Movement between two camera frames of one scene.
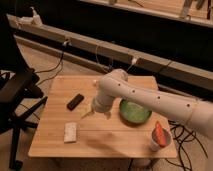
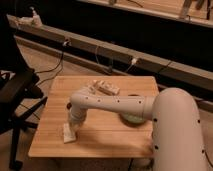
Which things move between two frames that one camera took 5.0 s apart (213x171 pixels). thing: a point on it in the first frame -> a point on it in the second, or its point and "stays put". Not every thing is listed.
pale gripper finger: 87,114 -> 72,132
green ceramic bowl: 133,113 stays put
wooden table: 66,126 stays put
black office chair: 21,92 stays put
